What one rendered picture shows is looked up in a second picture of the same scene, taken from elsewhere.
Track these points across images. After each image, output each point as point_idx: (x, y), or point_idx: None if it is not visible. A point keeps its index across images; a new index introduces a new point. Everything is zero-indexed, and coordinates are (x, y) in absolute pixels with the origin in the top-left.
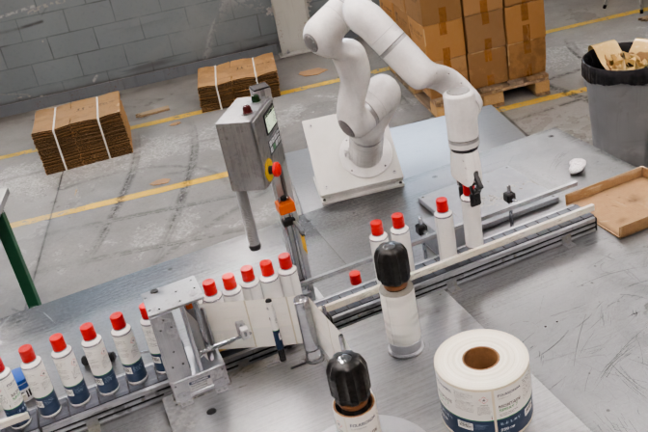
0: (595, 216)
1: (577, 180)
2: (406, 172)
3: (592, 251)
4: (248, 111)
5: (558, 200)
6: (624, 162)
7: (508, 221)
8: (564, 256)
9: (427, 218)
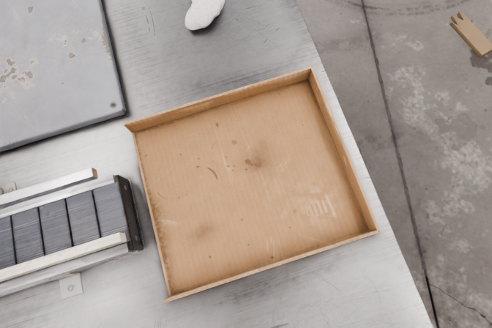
0: (162, 197)
1: (190, 50)
2: None
3: (100, 326)
4: None
5: (125, 112)
6: (299, 15)
7: (11, 151)
8: (42, 327)
9: None
